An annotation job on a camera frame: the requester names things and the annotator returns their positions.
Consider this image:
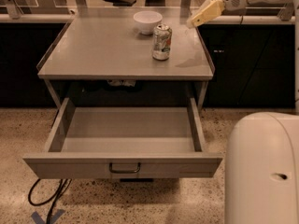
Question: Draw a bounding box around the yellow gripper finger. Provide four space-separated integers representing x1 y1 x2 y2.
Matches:
198 0 218 15
186 0 225 28

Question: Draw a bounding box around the silver 7up can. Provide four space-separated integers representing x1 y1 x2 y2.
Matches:
152 23 172 61

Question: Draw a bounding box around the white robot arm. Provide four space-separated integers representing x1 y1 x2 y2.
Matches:
187 0 299 224

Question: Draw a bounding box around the open grey top drawer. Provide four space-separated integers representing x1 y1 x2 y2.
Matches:
23 98 222 179

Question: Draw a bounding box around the white ceramic bowl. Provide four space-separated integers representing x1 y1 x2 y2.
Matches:
134 11 163 35

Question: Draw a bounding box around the black office chair armrest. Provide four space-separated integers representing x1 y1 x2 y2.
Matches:
103 0 136 7

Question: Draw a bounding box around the grey metal cabinet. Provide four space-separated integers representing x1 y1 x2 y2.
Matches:
38 7 214 106

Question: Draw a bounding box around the crumpled item under tabletop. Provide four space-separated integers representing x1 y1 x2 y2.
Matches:
107 79 136 87

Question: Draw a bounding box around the black metal drawer handle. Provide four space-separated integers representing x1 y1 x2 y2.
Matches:
109 162 141 175

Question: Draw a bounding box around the black floor cable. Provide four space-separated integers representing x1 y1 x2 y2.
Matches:
27 177 73 224

